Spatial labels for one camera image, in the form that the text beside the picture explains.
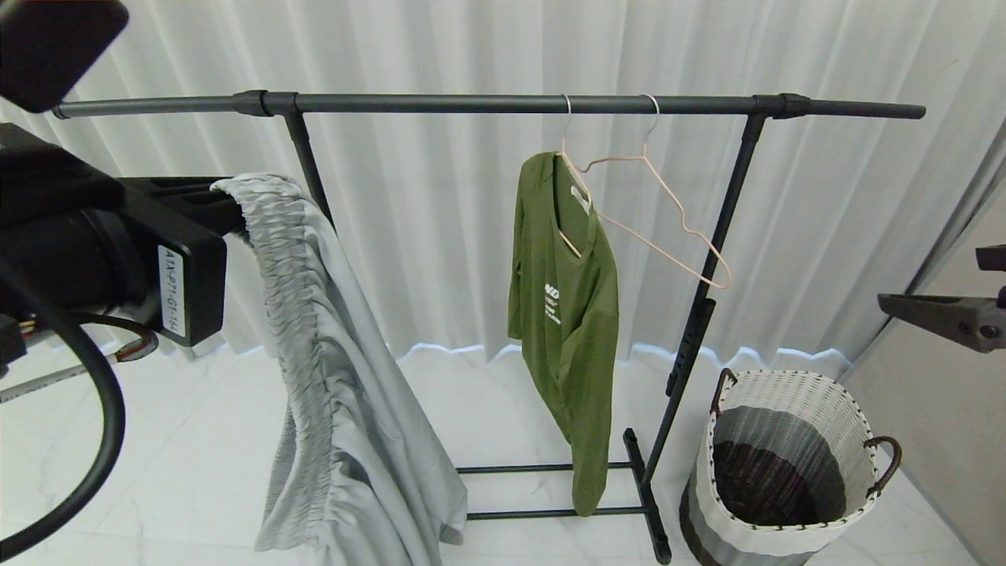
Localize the green printed T-shirt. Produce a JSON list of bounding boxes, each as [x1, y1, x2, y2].
[[507, 152, 621, 518]]

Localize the white curtain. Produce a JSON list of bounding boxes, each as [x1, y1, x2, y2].
[[0, 0, 1006, 370]]

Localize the pink clothes hanger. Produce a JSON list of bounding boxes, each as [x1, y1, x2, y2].
[[556, 94, 594, 260], [578, 94, 732, 290]]

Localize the pale grey shorts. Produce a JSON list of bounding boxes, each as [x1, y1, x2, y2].
[[211, 173, 469, 566]]

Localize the white laundry basket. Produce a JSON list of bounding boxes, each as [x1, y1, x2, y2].
[[680, 368, 903, 566]]

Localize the black clothes rack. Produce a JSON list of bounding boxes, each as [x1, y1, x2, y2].
[[51, 90, 927, 565]]

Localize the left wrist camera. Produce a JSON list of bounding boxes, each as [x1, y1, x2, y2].
[[0, 0, 130, 113]]

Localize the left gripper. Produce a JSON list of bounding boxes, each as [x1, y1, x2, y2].
[[0, 122, 230, 351]]

